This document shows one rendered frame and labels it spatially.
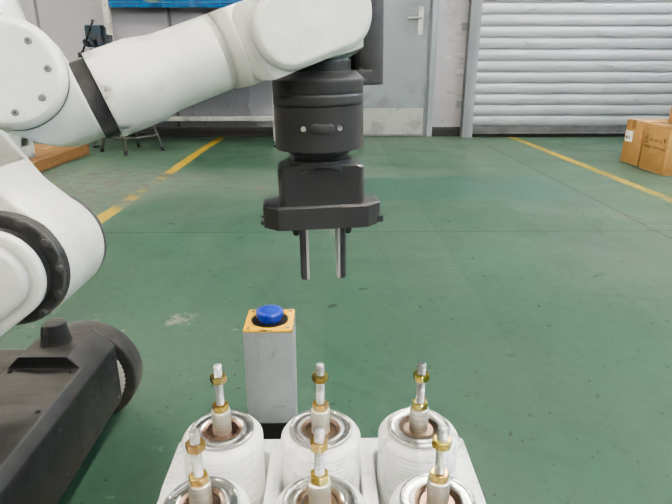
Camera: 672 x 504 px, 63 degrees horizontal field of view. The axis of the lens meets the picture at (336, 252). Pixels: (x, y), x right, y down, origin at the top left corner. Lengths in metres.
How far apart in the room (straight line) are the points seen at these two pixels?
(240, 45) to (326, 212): 0.18
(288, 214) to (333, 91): 0.13
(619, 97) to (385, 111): 2.24
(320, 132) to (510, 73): 5.17
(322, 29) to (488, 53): 5.11
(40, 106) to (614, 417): 1.13
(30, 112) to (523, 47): 5.38
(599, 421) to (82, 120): 1.06
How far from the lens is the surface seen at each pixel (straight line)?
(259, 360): 0.80
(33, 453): 0.88
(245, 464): 0.68
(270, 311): 0.80
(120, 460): 1.11
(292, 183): 0.54
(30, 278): 0.72
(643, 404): 1.34
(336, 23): 0.50
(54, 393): 0.97
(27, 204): 0.76
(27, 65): 0.46
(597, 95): 5.97
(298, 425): 0.69
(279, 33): 0.48
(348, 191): 0.54
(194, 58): 0.49
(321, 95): 0.51
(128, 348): 1.14
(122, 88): 0.48
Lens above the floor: 0.67
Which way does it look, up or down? 19 degrees down
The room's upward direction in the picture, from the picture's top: straight up
